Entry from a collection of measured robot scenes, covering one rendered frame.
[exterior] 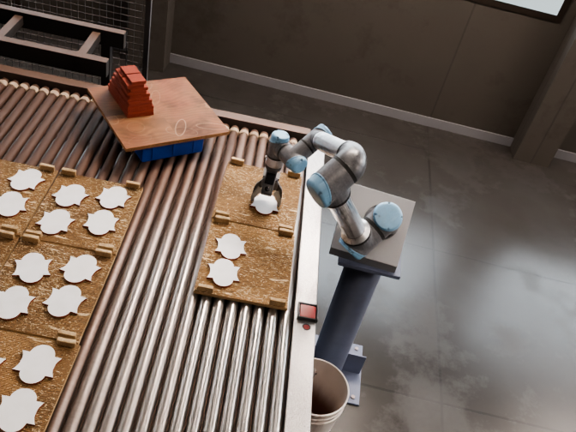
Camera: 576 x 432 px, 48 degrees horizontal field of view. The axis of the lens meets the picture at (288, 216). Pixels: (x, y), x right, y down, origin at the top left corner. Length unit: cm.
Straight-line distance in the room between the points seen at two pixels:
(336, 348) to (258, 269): 85
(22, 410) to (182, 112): 158
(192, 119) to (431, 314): 184
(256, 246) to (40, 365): 94
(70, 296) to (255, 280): 67
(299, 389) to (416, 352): 159
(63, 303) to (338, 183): 101
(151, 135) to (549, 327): 265
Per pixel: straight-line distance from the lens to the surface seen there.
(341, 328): 310
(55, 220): 262
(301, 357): 230
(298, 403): 219
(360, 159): 220
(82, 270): 243
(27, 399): 211
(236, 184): 288
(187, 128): 300
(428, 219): 460
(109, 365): 220
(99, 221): 261
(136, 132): 293
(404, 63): 540
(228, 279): 243
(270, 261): 255
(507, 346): 402
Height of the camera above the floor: 270
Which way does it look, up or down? 40 degrees down
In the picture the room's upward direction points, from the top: 15 degrees clockwise
